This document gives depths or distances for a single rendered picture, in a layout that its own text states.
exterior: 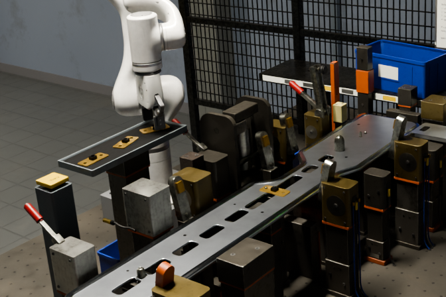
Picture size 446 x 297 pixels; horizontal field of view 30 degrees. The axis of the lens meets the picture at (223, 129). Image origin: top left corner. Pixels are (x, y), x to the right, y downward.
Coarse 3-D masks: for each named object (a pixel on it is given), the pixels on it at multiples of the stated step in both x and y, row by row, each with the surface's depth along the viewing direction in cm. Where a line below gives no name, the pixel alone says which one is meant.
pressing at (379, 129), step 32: (352, 128) 270; (384, 128) 268; (352, 160) 246; (256, 192) 231; (192, 224) 216; (224, 224) 214; (256, 224) 213; (160, 256) 201; (192, 256) 200; (96, 288) 190
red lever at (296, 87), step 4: (292, 84) 273; (296, 84) 273; (292, 88) 273; (296, 88) 272; (300, 88) 272; (300, 92) 272; (304, 92) 272; (304, 96) 271; (308, 96) 271; (308, 100) 271; (312, 100) 270; (312, 104) 270; (316, 108) 270; (324, 112) 269
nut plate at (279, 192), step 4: (260, 188) 232; (264, 188) 232; (268, 188) 232; (272, 188) 229; (276, 188) 229; (280, 188) 231; (268, 192) 229; (272, 192) 229; (276, 192) 229; (280, 192) 229; (284, 192) 229; (288, 192) 228
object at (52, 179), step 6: (48, 174) 213; (54, 174) 213; (60, 174) 212; (36, 180) 210; (42, 180) 210; (48, 180) 209; (54, 180) 209; (60, 180) 209; (66, 180) 211; (48, 186) 207; (54, 186) 208
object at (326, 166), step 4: (328, 160) 222; (332, 160) 222; (324, 164) 222; (328, 164) 221; (332, 164) 221; (324, 168) 222; (328, 168) 221; (332, 168) 222; (324, 172) 222; (328, 172) 221; (332, 172) 223; (324, 176) 223; (328, 176) 222; (332, 176) 224; (324, 180) 223; (328, 180) 223; (320, 184) 225; (320, 188) 225; (320, 192) 226; (320, 196) 226; (320, 200) 226
